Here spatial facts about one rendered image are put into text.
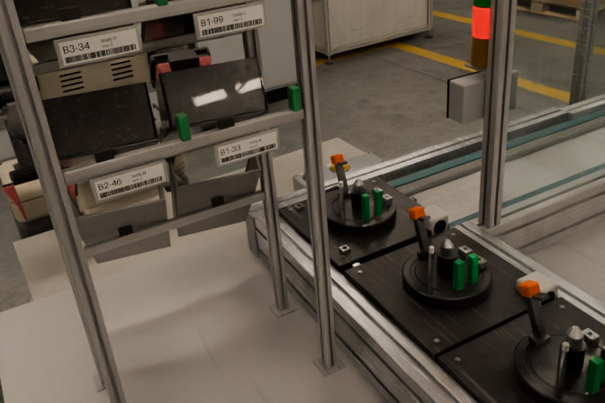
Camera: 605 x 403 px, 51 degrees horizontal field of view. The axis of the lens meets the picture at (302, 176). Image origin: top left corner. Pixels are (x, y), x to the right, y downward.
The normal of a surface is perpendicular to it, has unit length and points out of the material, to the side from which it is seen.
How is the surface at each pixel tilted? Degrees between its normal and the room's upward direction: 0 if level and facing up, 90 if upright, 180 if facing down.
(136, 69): 98
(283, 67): 90
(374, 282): 0
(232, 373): 0
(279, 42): 90
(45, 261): 0
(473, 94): 90
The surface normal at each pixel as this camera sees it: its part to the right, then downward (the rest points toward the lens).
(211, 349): -0.08, -0.89
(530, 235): 0.48, 0.37
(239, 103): 0.25, 0.00
